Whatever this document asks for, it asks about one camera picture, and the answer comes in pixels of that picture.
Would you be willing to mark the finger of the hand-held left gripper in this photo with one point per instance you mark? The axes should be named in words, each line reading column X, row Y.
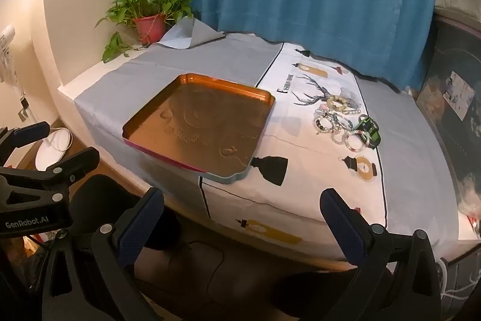
column 28, row 133
column 80, row 161

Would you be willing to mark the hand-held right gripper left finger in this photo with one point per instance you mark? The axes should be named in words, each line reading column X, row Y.
column 141, row 223

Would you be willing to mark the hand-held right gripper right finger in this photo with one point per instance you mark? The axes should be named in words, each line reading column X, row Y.
column 342, row 227

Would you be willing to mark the green black wrist watch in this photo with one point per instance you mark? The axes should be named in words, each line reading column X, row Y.
column 370, row 135

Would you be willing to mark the orange metal tray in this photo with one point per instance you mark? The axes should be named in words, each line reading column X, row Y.
column 199, row 121

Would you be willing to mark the white round disc device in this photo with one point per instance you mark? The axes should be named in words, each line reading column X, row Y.
column 52, row 151

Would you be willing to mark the person's dark trousers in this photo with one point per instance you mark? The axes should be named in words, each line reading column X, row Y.
column 97, row 197

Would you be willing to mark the dark printed panel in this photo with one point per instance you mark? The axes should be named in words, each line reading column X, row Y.
column 451, row 140

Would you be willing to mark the green plant in red pot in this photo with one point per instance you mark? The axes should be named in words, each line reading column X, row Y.
column 150, row 27

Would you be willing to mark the wall switch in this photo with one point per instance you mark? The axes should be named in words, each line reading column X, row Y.
column 24, row 106

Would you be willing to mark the white wall-mounted device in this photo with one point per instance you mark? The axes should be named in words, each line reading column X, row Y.
column 6, row 50

